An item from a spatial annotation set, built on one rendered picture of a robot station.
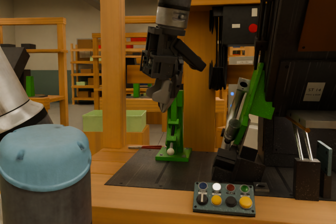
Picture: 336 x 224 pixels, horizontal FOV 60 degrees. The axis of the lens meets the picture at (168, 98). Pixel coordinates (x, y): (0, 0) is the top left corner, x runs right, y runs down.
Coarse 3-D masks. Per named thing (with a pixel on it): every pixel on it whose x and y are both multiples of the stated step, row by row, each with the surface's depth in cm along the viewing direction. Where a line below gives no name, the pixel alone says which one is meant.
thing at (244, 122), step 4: (244, 116) 89; (248, 116) 89; (244, 120) 88; (240, 124) 89; (244, 124) 87; (240, 128) 88; (244, 128) 87; (236, 132) 93; (240, 132) 89; (236, 136) 91; (240, 136) 90; (236, 140) 92
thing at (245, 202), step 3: (240, 198) 71; (243, 198) 71; (246, 198) 70; (249, 198) 70; (240, 201) 70; (243, 201) 70; (246, 201) 70; (249, 201) 70; (240, 204) 70; (243, 204) 69; (246, 204) 69; (249, 204) 69; (243, 207) 70; (246, 207) 69
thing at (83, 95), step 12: (72, 48) 1040; (84, 48) 1036; (72, 60) 1044; (72, 72) 1048; (84, 72) 1052; (72, 84) 1052; (84, 84) 1053; (144, 84) 1034; (72, 96) 1056; (84, 96) 1060
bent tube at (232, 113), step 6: (240, 78) 98; (240, 84) 99; (246, 84) 98; (240, 90) 96; (246, 90) 95; (234, 96) 102; (240, 96) 100; (234, 102) 103; (240, 102) 103; (234, 108) 104; (228, 114) 105; (234, 114) 104; (228, 120) 104; (222, 144) 97; (228, 144) 97
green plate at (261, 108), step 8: (256, 72) 89; (256, 80) 88; (256, 88) 88; (248, 96) 92; (256, 96) 89; (264, 96) 89; (248, 104) 89; (256, 104) 89; (264, 104) 89; (248, 112) 89; (256, 112) 90; (264, 112) 89; (272, 112) 89; (240, 120) 94
